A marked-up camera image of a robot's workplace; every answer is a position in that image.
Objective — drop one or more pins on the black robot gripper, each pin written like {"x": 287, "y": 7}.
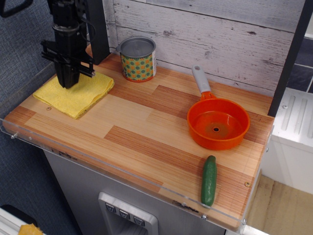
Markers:
{"x": 68, "y": 53}

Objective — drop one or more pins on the green toy cucumber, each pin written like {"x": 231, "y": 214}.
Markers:
{"x": 209, "y": 181}

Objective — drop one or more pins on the grey cabinet with dispenser panel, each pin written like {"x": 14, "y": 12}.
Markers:
{"x": 105, "y": 205}

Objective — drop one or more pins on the white toy sink unit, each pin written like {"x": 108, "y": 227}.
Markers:
{"x": 288, "y": 158}

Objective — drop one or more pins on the black right vertical post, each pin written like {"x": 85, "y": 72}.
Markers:
{"x": 291, "y": 57}

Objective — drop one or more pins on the black vertical post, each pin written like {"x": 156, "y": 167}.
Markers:
{"x": 291, "y": 57}
{"x": 97, "y": 30}

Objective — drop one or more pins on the yellow cloth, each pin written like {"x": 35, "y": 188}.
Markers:
{"x": 78, "y": 99}

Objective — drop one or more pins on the black left vertical post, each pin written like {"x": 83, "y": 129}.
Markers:
{"x": 97, "y": 30}

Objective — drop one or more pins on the orange pan with grey handle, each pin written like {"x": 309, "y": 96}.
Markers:
{"x": 215, "y": 123}

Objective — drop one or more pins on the patterned tin can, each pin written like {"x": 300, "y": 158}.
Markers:
{"x": 138, "y": 58}

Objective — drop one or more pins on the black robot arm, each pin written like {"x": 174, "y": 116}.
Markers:
{"x": 66, "y": 13}

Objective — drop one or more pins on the yellow object bottom left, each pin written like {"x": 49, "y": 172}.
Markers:
{"x": 29, "y": 229}

